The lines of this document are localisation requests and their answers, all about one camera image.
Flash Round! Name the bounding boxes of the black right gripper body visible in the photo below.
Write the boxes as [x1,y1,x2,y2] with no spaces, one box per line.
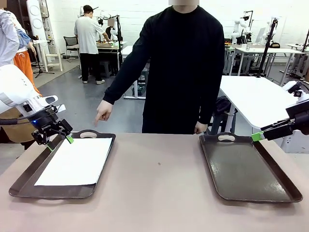
[286,100,309,135]

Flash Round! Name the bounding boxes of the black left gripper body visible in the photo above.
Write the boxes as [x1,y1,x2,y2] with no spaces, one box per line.
[31,110,61,134]

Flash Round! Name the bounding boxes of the white A4 paper sheet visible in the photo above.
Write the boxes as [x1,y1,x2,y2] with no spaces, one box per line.
[34,137,113,187]

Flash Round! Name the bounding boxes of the person's right forearm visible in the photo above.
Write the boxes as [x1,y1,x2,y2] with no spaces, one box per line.
[103,65,136,106]

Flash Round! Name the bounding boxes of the person's left forearm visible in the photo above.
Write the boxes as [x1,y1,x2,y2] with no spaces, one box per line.
[197,79,224,125]

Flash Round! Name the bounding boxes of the person's right hand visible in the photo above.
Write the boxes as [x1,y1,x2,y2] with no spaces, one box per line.
[93,99,113,128]

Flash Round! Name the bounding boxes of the person's left hand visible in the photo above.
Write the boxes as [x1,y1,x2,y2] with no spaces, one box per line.
[194,121,209,135]

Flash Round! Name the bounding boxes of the white cabinet box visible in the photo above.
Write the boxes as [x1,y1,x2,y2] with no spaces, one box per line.
[281,135,309,154]

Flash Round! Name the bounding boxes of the white table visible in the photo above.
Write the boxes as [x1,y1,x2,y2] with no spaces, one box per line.
[218,75,299,130]

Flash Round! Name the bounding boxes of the brown plastic serving tray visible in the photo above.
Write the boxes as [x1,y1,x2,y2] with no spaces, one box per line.
[199,132,304,203]
[9,130,116,200]

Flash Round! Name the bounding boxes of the black step stool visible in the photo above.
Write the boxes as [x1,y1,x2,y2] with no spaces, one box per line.
[209,111,237,135]

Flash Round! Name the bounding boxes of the black cloth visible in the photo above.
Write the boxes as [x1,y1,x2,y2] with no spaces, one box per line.
[214,95,232,114]

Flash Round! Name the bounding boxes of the figure in orange trousers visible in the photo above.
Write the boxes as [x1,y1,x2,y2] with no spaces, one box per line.
[13,14,41,94]

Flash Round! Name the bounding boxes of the grey step stool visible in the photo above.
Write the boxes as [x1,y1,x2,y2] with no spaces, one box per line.
[99,60,114,78]

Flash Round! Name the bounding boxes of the white background desk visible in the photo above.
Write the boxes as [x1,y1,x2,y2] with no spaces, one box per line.
[224,43,305,85]

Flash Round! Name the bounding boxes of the black tripod pole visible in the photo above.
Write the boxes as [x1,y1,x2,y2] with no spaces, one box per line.
[256,16,279,78]

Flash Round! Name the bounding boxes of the black office chair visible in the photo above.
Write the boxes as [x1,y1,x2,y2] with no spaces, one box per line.
[63,36,80,58]

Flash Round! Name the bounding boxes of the dark background workbench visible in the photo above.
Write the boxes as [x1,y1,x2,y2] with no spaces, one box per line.
[96,41,128,73]

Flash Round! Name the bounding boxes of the man in grey t-shirt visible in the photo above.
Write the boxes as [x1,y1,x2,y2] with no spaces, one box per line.
[73,4,108,85]

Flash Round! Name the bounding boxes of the figure in striped shirt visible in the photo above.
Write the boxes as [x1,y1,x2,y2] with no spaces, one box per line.
[0,8,37,145]

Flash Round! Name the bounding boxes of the tall white air conditioner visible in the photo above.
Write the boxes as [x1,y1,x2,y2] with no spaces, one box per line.
[26,0,47,37]

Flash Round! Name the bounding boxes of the person in black sweater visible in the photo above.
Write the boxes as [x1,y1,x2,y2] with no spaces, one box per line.
[103,0,225,135]

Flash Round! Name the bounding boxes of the small white background robot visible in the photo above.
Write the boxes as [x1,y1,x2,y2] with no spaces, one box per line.
[98,9,120,42]

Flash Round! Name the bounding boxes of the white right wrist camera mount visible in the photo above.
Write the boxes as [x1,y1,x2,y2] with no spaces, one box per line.
[281,81,309,106]

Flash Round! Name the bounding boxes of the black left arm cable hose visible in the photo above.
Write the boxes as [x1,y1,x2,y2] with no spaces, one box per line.
[0,115,32,126]

